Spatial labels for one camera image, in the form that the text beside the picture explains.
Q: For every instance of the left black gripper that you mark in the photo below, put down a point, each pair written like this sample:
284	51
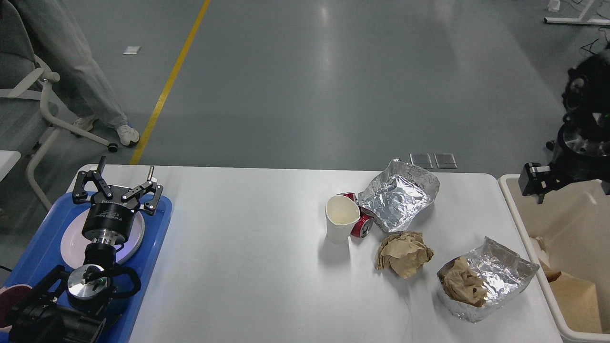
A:
110	219

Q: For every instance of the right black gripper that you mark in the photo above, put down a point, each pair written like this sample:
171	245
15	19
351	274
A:
574	159

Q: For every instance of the pink plate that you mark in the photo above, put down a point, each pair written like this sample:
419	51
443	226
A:
71	243

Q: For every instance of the pink mug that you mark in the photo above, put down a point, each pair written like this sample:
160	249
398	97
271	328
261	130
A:
9	296

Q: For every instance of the foil bowl with paper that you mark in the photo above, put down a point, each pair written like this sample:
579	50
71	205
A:
476	284

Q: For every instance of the large brown paper bag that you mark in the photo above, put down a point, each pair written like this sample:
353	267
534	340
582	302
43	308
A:
577	300

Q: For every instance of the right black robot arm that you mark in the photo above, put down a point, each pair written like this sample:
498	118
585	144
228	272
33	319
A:
586	99

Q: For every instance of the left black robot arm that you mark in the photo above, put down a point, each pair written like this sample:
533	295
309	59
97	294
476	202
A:
84	275

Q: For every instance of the beige plastic bin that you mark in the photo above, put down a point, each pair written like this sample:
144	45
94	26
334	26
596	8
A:
568	232

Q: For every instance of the blue plastic tray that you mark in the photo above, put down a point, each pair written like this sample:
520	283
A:
43	254

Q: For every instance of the white side table corner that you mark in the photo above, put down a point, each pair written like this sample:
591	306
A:
8	160

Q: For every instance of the grey office chair left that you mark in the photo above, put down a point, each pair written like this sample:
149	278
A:
26	109

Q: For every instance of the right floor outlet plate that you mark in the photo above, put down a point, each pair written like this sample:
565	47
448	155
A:
445	161

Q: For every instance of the floor outlet plate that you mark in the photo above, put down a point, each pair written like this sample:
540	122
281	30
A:
423	160
445	161

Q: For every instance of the left floor outlet plate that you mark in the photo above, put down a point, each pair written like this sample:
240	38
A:
423	160

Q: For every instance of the white table leg far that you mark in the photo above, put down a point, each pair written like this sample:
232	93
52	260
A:
582	12

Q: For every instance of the person in grey trousers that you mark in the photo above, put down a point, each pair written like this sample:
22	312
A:
58	40

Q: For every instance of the crumpled aluminium foil sheet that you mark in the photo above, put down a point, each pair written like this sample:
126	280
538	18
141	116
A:
396	195

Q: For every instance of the crumpled brown paper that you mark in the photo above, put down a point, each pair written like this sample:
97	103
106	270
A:
404	252

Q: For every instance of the crushed red soda can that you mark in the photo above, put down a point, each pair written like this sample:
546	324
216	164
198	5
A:
363	226

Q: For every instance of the white paper cup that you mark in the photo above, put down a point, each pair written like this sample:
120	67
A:
341	215

